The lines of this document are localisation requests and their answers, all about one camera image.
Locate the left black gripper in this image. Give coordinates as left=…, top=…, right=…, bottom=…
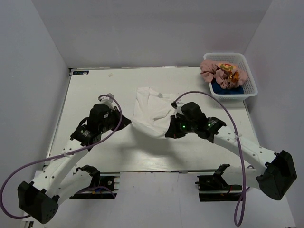
left=100, top=106, right=131, bottom=133

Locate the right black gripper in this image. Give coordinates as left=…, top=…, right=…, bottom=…
left=166, top=113, right=197, bottom=138

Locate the white t shirt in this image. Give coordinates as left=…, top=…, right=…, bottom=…
left=132, top=87, right=176, bottom=139

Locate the pink printed t shirt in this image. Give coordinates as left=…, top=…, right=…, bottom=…
left=199, top=59, right=247, bottom=89

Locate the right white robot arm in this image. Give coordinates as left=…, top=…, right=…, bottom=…
left=165, top=102, right=297, bottom=200

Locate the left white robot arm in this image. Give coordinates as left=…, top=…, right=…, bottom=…
left=18, top=104, right=131, bottom=224

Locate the blue t shirt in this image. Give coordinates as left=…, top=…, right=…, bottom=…
left=211, top=80, right=244, bottom=95

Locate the blue label sticker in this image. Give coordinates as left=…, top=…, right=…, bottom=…
left=72, top=70, right=89, bottom=75

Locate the white plastic basket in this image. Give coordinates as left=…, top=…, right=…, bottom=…
left=200, top=53, right=258, bottom=101

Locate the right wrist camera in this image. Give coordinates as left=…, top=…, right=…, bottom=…
left=171, top=101, right=184, bottom=116

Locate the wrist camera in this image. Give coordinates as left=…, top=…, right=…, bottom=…
left=98, top=93, right=114, bottom=109
left=171, top=101, right=184, bottom=116

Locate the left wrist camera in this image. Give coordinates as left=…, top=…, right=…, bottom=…
left=98, top=93, right=114, bottom=109

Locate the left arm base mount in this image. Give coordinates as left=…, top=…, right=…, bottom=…
left=70, top=173, right=120, bottom=200

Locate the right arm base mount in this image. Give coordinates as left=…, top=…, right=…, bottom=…
left=195, top=164, right=243, bottom=202

